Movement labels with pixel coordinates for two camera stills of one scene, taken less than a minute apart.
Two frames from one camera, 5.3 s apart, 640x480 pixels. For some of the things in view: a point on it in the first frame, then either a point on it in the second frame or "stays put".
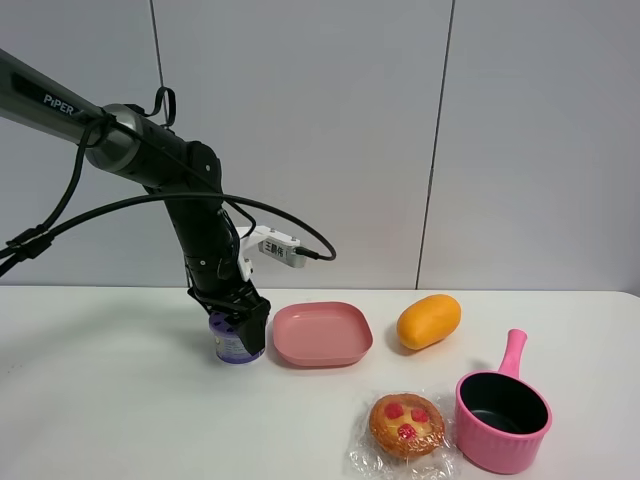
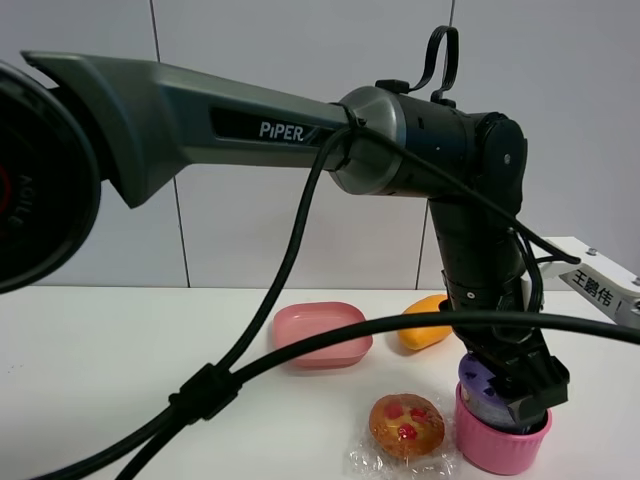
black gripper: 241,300 → 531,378
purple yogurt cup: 230,344 → 481,397
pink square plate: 321,334 stays put
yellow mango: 428,320 stays put
